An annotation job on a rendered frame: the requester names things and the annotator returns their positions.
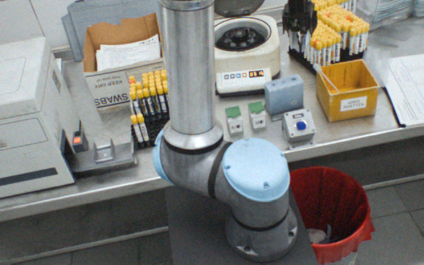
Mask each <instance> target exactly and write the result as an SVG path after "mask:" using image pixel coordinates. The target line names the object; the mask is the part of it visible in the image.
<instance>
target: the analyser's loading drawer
mask: <svg viewBox="0 0 424 265"><path fill-rule="evenodd" d="M105 154H107V155H106V156H105ZM64 156H65V159H66V161H67V163H68V166H69V167H70V170H71V171H72V173H73V172H80V171H84V170H90V169H94V168H100V167H104V166H110V165H114V164H121V163H125V162H131V160H134V162H135V164H137V154H136V143H135V141H134V137H133V136H131V141H130V142H126V143H123V144H120V145H115V146H114V144H113V141H112V138H111V144H110V145H106V146H99V147H96V144H95V142H93V150H88V151H84V152H78V153H73V154H67V155H64Z"/></svg>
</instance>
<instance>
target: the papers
mask: <svg viewBox="0 0 424 265"><path fill-rule="evenodd" d="M386 88H387V90H388V93H389V94H390V99H391V100H392V103H393V105H394V107H395V109H396V113H397V115H398V118H399V121H400V123H403V124H404V126H405V127H406V128H412V127H424V54H421V55H414V56H405V57H399V58H394V59H393V62H392V65H391V68H390V74H389V79H388V85H387V86H386Z"/></svg>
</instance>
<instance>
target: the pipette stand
mask: <svg viewBox="0 0 424 265"><path fill-rule="evenodd" d="M264 94H265V104H264V107H265V110H266V111H267V113H268V114H269V116H270V117H271V119H272V120H273V121H275V120H278V119H282V118H283V116H284V114H285V113H289V112H292V111H299V110H303V109H304V108H305V107H304V106H303V80H302V79H301V78H300V76H299V74H294V75H293V76H289V77H286V78H285V83H282V78H281V79H277V80H274V81H269V82H266V83H264Z"/></svg>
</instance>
